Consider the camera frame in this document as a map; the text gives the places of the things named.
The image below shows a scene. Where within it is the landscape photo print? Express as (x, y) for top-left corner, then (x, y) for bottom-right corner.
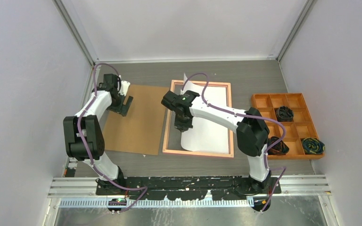
(181, 82), (230, 155)

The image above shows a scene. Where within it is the brown backing board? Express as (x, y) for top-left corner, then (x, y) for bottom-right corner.
(103, 84), (169, 155)

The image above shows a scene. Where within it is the blue yellow rolled item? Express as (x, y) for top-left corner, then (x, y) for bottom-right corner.
(301, 137), (325, 155)

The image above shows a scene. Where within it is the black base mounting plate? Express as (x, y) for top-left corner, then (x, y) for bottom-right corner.
(95, 176), (281, 201)

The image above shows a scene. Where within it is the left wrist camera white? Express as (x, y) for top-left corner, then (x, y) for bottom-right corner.
(119, 81), (131, 96)

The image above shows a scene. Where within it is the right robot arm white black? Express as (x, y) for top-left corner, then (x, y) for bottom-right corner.
(161, 90), (272, 193)

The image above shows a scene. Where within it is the aluminium front rail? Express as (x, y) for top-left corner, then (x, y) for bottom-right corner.
(48, 175), (331, 200)

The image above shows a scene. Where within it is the pink wooden picture frame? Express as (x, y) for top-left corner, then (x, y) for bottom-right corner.
(163, 80), (234, 158)

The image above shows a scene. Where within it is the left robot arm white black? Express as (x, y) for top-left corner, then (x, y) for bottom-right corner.
(63, 74), (133, 195)

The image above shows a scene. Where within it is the dark red-striped rolled item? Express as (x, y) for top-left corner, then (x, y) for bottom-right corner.
(267, 136), (290, 155)

